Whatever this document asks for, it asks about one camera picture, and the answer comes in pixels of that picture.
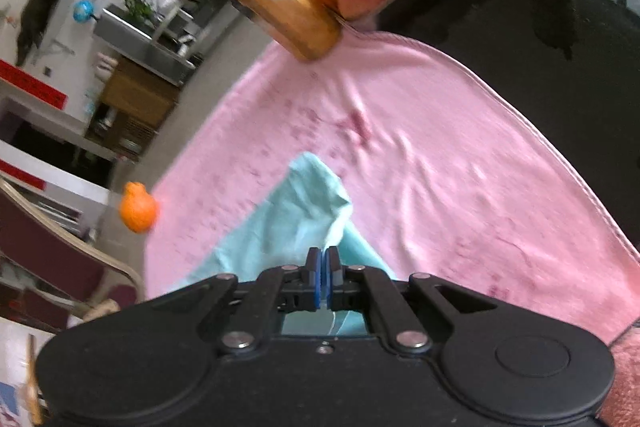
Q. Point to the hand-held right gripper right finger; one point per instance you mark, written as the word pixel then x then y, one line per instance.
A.
pixel 331 279

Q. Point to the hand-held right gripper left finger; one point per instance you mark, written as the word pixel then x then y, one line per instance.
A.
pixel 314 279

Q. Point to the teal t-shirt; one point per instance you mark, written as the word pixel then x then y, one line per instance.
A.
pixel 295 217

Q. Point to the pink printed towel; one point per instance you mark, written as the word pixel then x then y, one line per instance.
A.
pixel 425 157

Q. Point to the bumpy orange citrus fruit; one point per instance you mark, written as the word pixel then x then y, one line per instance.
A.
pixel 139 208

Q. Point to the wooden cabinet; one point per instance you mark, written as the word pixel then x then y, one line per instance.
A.
pixel 135 92

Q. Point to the maroon banquet chair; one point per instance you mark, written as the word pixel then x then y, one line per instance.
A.
pixel 45 247

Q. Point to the grey tower speaker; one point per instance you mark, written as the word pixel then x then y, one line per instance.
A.
pixel 150 49

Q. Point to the cluster of white cups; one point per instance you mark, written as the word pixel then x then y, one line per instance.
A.
pixel 106 66

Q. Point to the potted plant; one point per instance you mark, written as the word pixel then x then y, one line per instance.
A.
pixel 140 7

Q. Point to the blue globe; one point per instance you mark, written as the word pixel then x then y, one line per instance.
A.
pixel 84 11

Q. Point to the dark crocodile figure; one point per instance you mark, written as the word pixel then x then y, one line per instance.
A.
pixel 40 12

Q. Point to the red wall banner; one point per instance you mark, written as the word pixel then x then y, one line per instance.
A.
pixel 35 84

